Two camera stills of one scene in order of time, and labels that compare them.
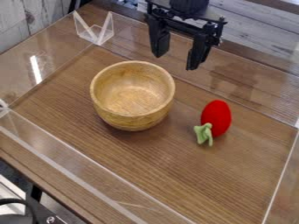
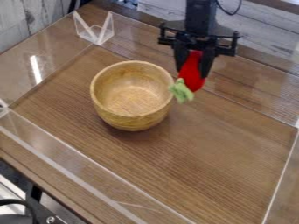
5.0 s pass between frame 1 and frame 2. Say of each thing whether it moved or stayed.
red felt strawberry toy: moved
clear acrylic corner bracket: stayed
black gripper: moved
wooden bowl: stayed
